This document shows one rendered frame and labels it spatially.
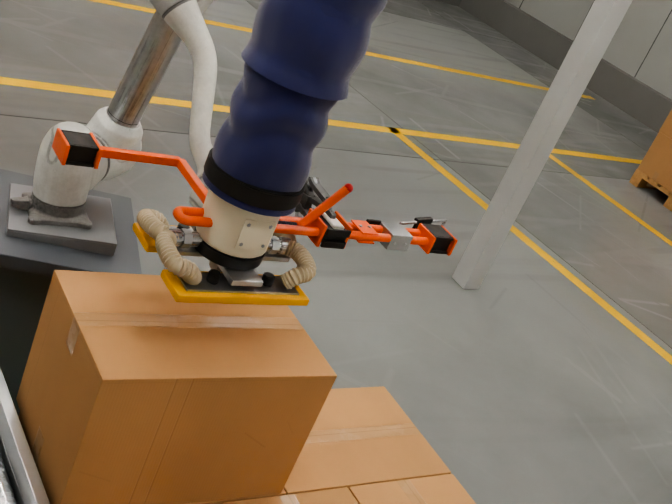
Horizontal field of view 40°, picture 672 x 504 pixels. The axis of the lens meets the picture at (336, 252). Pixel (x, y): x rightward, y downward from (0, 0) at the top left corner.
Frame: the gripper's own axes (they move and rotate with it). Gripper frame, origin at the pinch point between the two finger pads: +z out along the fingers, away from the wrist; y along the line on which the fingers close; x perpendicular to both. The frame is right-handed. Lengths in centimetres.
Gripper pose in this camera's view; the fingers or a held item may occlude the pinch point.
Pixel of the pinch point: (329, 228)
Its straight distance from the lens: 226.9
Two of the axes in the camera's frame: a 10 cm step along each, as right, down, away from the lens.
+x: -8.0, -0.6, -5.9
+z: 4.7, 5.6, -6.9
